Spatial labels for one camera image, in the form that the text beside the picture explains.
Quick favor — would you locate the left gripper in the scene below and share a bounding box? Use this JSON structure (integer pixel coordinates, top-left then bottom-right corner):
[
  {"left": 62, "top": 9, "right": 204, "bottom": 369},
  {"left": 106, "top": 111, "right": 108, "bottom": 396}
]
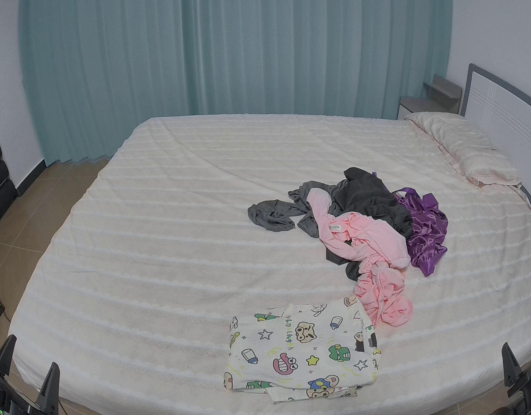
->
[{"left": 0, "top": 334, "right": 61, "bottom": 415}]

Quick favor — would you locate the white printed pyjama top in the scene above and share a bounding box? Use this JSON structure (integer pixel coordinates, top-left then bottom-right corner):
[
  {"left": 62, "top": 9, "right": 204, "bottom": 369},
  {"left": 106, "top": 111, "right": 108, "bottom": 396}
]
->
[{"left": 223, "top": 296, "right": 383, "bottom": 405}]

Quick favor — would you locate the purple garment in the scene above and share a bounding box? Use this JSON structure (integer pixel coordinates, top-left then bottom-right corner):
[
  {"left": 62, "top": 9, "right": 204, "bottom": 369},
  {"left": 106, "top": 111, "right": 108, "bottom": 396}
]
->
[{"left": 393, "top": 187, "right": 448, "bottom": 277}]

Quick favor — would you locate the pink garment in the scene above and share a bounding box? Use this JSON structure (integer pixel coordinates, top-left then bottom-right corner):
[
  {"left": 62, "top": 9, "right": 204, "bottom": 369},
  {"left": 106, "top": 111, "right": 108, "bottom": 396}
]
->
[{"left": 306, "top": 188, "right": 414, "bottom": 328}]

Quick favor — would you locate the bed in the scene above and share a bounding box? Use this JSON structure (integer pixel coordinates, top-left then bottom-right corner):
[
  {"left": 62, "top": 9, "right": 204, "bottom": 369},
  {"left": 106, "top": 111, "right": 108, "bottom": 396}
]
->
[{"left": 8, "top": 63, "right": 531, "bottom": 410}]

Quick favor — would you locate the cream pillow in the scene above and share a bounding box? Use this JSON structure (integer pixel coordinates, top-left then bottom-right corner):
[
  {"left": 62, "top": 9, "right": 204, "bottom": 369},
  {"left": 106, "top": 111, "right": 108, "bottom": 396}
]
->
[{"left": 406, "top": 112, "right": 522, "bottom": 188}]

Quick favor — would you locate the black garment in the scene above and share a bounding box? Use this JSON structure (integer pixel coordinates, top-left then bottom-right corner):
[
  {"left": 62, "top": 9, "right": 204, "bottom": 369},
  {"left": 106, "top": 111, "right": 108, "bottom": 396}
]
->
[{"left": 326, "top": 167, "right": 414, "bottom": 282}]

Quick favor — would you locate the grey white bedside table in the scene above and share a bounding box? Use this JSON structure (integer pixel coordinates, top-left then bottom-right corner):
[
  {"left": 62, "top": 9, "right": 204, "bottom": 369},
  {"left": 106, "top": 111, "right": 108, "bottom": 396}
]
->
[{"left": 398, "top": 75, "right": 463, "bottom": 120}]

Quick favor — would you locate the grey garment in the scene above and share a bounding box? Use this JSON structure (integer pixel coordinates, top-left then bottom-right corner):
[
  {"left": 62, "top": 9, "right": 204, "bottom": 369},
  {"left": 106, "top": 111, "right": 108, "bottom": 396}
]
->
[{"left": 247, "top": 180, "right": 348, "bottom": 237}]

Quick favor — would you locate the blue-green curtain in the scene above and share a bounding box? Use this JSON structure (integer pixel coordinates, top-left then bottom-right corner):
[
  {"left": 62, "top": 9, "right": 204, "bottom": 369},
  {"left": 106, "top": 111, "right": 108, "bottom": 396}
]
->
[{"left": 19, "top": 0, "right": 454, "bottom": 164}]

